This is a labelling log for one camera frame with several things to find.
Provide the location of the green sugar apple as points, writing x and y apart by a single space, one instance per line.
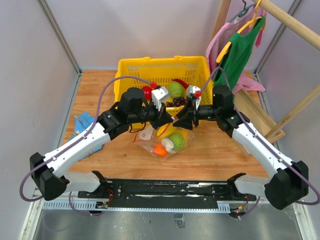
178 141

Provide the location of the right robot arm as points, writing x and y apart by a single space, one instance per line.
287 180

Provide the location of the yellow hanger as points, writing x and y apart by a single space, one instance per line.
249 24

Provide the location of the red chili pepper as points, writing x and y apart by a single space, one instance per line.
181 82

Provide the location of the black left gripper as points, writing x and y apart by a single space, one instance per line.
161 119

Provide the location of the yellow plastic basket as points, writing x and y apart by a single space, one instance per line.
193 70

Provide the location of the orange fruit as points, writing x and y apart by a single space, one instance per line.
159 150

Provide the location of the green tank top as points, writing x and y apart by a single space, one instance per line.
234 62

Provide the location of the dark grape bunch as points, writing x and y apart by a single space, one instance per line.
177 102

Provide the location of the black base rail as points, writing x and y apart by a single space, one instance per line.
162 193

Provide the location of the blue cloth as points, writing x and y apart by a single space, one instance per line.
82 122

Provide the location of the wooden clothes rack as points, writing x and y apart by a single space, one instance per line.
290 69

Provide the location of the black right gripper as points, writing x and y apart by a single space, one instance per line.
187 113

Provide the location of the red apple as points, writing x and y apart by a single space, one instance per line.
147 92

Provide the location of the white cable duct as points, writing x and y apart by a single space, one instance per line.
95 207

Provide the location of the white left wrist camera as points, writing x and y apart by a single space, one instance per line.
159 96

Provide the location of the clear zip top bag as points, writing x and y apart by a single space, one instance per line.
147 138

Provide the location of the grey hanger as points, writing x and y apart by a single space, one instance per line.
242 12

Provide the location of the yellow bell pepper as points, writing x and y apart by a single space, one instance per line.
165 131

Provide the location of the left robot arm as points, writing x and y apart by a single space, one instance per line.
51 173

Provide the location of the green cabbage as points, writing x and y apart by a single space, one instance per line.
175 89

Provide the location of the pink shirt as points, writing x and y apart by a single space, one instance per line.
221 38

